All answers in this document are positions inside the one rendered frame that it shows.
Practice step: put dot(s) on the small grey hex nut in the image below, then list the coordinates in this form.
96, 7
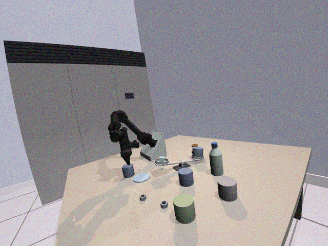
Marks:
143, 197
164, 204

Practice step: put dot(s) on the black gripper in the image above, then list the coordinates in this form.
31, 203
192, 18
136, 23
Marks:
126, 152

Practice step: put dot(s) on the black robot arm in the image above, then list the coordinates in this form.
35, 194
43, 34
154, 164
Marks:
118, 135

